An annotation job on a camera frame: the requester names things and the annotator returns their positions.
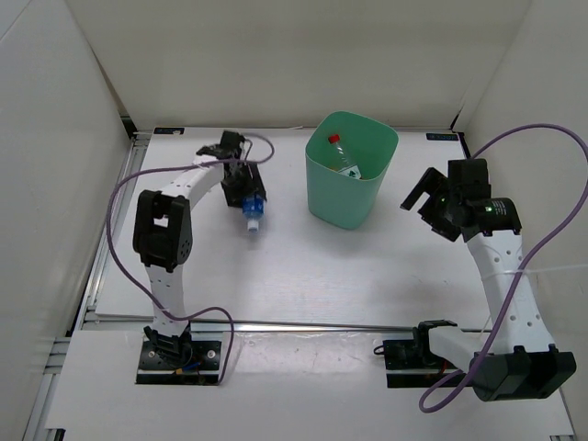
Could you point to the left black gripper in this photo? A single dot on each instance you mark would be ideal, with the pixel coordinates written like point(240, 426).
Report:
point(252, 186)

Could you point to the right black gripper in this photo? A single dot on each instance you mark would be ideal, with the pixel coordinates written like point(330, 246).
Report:
point(431, 180)

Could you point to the blue label plastic bottle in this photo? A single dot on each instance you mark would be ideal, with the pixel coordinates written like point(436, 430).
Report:
point(253, 209)

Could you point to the red label plastic bottle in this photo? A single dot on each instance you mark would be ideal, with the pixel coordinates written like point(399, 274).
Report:
point(342, 161)

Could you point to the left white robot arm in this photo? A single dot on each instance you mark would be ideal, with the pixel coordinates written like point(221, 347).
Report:
point(163, 236)

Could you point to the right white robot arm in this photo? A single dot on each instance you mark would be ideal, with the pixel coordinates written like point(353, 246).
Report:
point(519, 360)

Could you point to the green plastic bin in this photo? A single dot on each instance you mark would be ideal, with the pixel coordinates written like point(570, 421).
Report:
point(337, 199)

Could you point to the right blue corner label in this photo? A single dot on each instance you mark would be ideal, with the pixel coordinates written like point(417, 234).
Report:
point(430, 136)

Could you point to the blue corner label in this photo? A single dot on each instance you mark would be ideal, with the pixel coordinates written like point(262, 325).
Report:
point(168, 131)
point(430, 136)

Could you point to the left blue corner label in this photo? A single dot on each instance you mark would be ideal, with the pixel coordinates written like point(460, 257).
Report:
point(168, 131)

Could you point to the white zip tie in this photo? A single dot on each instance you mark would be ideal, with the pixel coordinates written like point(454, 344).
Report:
point(485, 328)

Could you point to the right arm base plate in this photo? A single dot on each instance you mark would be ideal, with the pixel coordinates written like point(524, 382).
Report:
point(411, 364)

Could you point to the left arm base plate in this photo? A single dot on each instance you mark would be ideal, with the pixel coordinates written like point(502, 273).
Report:
point(198, 365)

